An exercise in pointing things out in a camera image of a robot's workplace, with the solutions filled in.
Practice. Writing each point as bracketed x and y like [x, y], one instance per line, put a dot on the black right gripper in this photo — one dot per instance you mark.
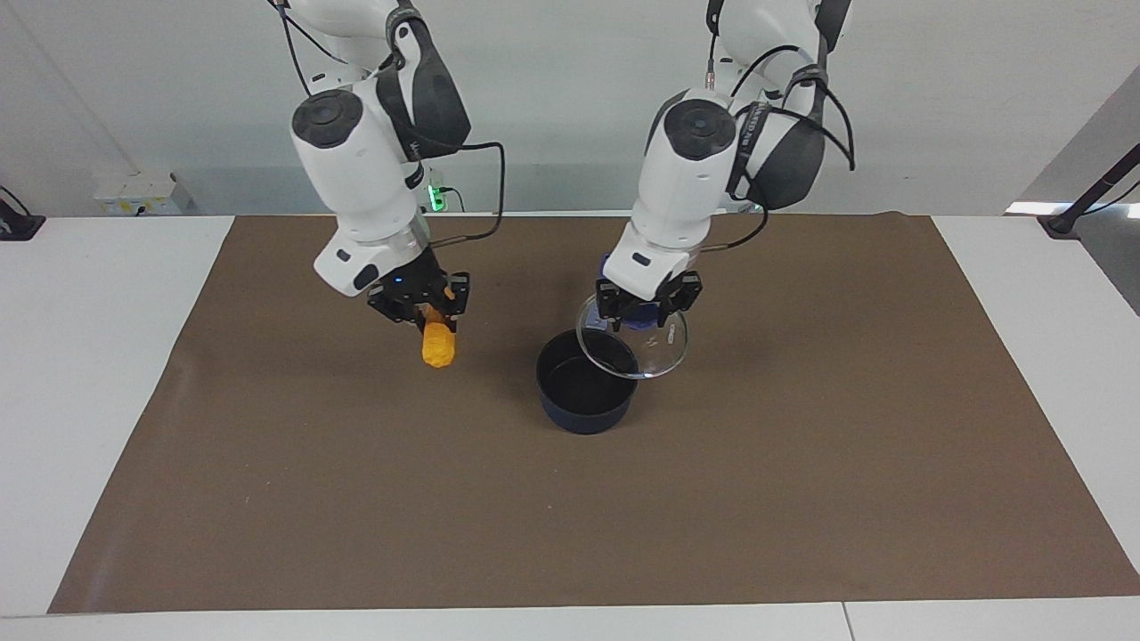
[414, 287]

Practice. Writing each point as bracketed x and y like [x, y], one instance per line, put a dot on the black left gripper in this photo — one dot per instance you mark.
[646, 304]

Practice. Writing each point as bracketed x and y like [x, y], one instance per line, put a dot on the glass lid with blue knob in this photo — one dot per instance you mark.
[655, 352]

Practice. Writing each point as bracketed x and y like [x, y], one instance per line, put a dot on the orange corn cob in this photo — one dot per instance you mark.
[438, 347]

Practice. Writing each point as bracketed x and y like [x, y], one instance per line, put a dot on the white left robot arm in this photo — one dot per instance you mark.
[681, 187]

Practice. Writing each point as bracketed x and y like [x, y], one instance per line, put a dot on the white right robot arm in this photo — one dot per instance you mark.
[356, 178]

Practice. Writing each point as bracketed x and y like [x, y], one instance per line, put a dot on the brown table mat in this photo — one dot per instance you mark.
[356, 499]

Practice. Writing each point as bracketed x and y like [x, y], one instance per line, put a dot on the white power strip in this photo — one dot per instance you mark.
[142, 194]

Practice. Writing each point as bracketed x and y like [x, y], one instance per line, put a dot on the black table clamp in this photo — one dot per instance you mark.
[18, 227]

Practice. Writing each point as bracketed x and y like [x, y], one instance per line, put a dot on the black angled stand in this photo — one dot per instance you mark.
[1082, 200]

